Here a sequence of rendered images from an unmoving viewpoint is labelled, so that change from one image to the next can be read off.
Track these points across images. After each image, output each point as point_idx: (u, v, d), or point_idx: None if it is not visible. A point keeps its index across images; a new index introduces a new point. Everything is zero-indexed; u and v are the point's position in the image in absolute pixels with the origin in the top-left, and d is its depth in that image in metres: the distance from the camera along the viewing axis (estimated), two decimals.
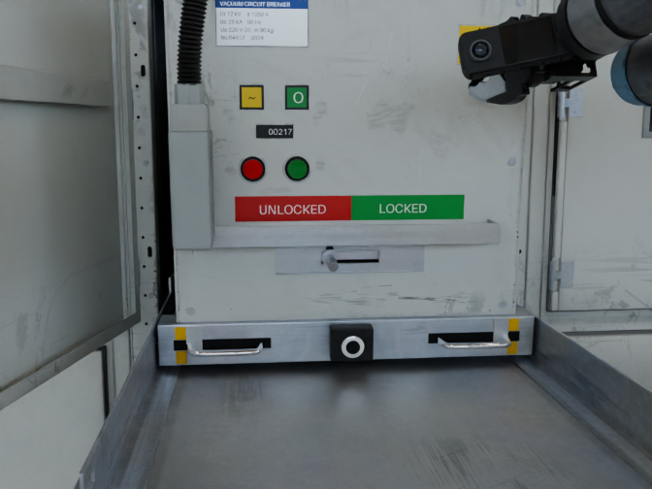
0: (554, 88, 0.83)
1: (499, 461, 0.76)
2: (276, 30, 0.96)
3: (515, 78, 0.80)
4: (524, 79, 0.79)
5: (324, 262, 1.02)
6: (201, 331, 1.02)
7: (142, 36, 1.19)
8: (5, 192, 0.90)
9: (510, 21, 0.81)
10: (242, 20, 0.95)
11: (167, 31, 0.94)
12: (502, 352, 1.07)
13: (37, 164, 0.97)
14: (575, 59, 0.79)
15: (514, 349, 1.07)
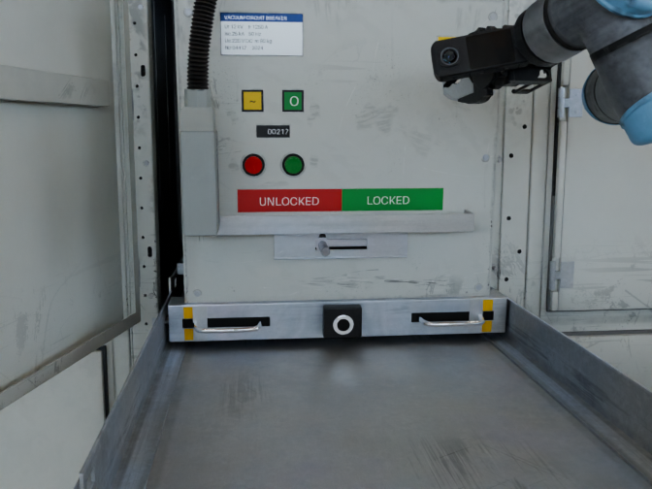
0: (516, 90, 0.95)
1: (499, 461, 0.76)
2: (274, 41, 1.07)
3: (481, 81, 0.92)
4: (488, 81, 0.91)
5: (317, 248, 1.14)
6: (206, 310, 1.13)
7: (142, 36, 1.19)
8: (5, 192, 0.90)
9: (478, 31, 0.93)
10: (244, 32, 1.06)
11: (177, 42, 1.06)
12: (476, 330, 1.19)
13: (37, 164, 0.97)
14: (533, 66, 0.91)
15: (489, 328, 1.19)
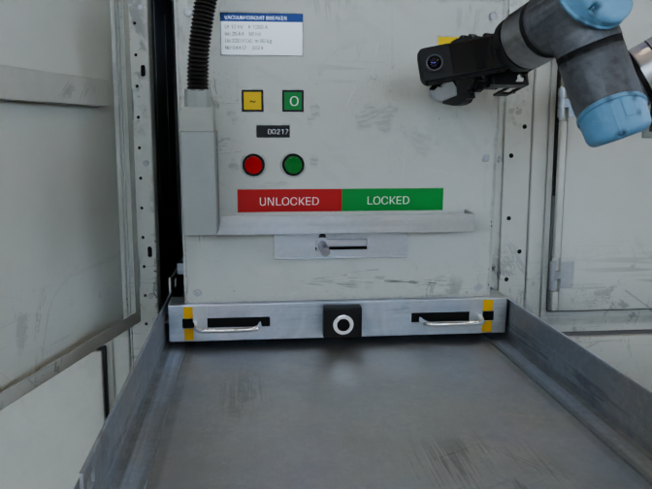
0: (496, 93, 1.03)
1: (499, 461, 0.76)
2: (274, 41, 1.07)
3: (464, 84, 1.00)
4: (470, 85, 0.98)
5: (317, 248, 1.14)
6: (206, 310, 1.13)
7: (142, 36, 1.19)
8: (5, 192, 0.90)
9: (461, 39, 1.00)
10: (244, 32, 1.06)
11: (177, 42, 1.06)
12: (476, 330, 1.19)
13: (37, 164, 0.97)
14: (511, 71, 0.98)
15: (489, 328, 1.19)
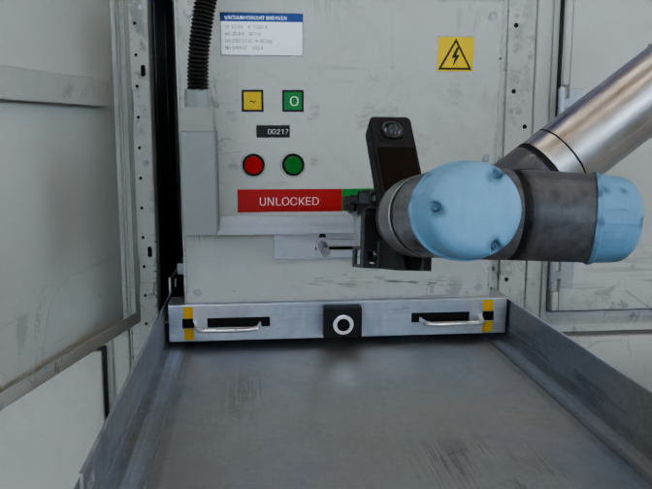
0: (355, 245, 0.79)
1: (499, 461, 0.76)
2: (274, 41, 1.07)
3: None
4: (364, 190, 0.77)
5: (317, 248, 1.14)
6: (206, 310, 1.13)
7: (142, 36, 1.19)
8: (5, 192, 0.90)
9: None
10: (244, 32, 1.06)
11: (177, 42, 1.06)
12: (476, 330, 1.19)
13: (37, 164, 0.97)
14: (380, 242, 0.75)
15: (489, 328, 1.19)
